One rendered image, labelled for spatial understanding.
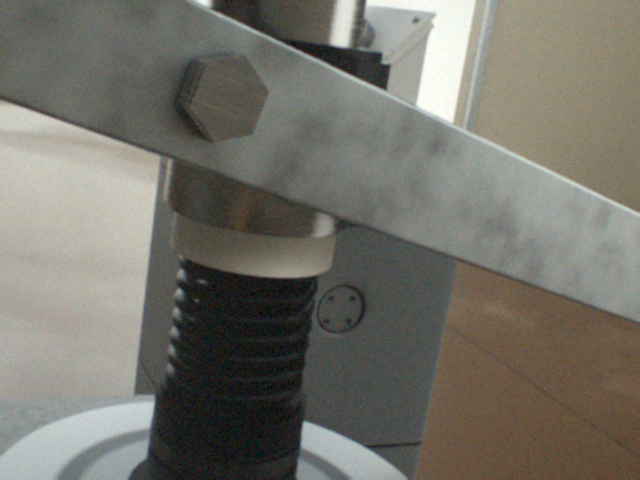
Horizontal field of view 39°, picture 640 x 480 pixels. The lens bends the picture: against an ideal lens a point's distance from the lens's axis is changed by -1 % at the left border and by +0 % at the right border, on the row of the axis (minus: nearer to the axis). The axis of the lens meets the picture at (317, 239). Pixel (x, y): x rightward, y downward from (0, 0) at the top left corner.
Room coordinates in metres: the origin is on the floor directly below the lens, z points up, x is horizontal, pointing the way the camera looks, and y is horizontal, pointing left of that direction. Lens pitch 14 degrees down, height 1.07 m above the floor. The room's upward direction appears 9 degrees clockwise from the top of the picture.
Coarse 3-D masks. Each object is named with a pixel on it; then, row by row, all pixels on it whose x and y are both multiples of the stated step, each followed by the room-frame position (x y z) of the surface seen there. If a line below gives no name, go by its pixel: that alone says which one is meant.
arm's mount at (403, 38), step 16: (368, 16) 1.53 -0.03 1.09; (384, 16) 1.49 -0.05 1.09; (400, 16) 1.45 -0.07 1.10; (416, 16) 1.39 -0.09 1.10; (432, 16) 1.38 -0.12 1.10; (384, 32) 1.43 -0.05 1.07; (400, 32) 1.39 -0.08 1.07; (416, 32) 1.37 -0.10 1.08; (384, 48) 1.38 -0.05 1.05; (400, 48) 1.36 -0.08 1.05; (416, 48) 1.38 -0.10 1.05; (400, 64) 1.37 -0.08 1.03; (416, 64) 1.38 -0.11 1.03; (400, 80) 1.37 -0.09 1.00; (416, 80) 1.38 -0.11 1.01; (400, 96) 1.37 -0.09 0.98; (416, 96) 1.39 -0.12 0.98
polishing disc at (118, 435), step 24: (120, 408) 0.45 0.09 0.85; (144, 408) 0.46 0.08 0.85; (48, 432) 0.41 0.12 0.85; (72, 432) 0.42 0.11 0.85; (96, 432) 0.42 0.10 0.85; (120, 432) 0.43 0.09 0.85; (144, 432) 0.43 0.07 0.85; (312, 432) 0.46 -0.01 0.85; (24, 456) 0.39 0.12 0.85; (48, 456) 0.39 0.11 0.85; (72, 456) 0.39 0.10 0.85; (96, 456) 0.40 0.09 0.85; (120, 456) 0.40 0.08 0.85; (144, 456) 0.41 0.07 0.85; (312, 456) 0.43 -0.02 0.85; (336, 456) 0.44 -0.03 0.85; (360, 456) 0.44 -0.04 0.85
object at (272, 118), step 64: (0, 0) 0.26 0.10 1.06; (64, 0) 0.27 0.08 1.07; (128, 0) 0.28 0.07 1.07; (192, 0) 0.29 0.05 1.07; (0, 64) 0.26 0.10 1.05; (64, 64) 0.27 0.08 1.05; (128, 64) 0.28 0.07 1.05; (192, 64) 0.29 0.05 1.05; (256, 64) 0.30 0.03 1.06; (320, 64) 0.32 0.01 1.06; (128, 128) 0.28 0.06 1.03; (192, 128) 0.29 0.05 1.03; (256, 128) 0.30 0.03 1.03; (320, 128) 0.32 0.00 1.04; (384, 128) 0.33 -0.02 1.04; (448, 128) 0.35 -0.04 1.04; (320, 192) 0.32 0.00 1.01; (384, 192) 0.34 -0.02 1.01; (448, 192) 0.35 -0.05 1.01; (512, 192) 0.37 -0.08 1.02; (576, 192) 0.39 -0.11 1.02; (448, 256) 0.36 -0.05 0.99; (512, 256) 0.38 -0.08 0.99; (576, 256) 0.40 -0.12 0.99
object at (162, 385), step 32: (224, 288) 0.36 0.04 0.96; (256, 352) 0.36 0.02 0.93; (160, 384) 0.37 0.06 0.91; (160, 416) 0.36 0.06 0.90; (192, 416) 0.34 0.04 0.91; (224, 416) 0.34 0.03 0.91; (256, 416) 0.35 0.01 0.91; (288, 416) 0.36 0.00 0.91; (192, 448) 0.35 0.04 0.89; (224, 448) 0.34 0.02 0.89; (256, 448) 0.35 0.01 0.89
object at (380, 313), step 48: (336, 240) 1.28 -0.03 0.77; (384, 240) 1.31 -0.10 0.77; (336, 288) 1.29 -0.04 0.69; (384, 288) 1.32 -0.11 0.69; (432, 288) 1.35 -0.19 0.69; (144, 336) 1.52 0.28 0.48; (336, 336) 1.29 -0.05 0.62; (384, 336) 1.32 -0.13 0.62; (432, 336) 1.36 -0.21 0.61; (144, 384) 1.49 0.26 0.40; (336, 384) 1.29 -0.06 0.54; (384, 384) 1.33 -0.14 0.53; (432, 384) 1.37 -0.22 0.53; (336, 432) 1.30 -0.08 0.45; (384, 432) 1.34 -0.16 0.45
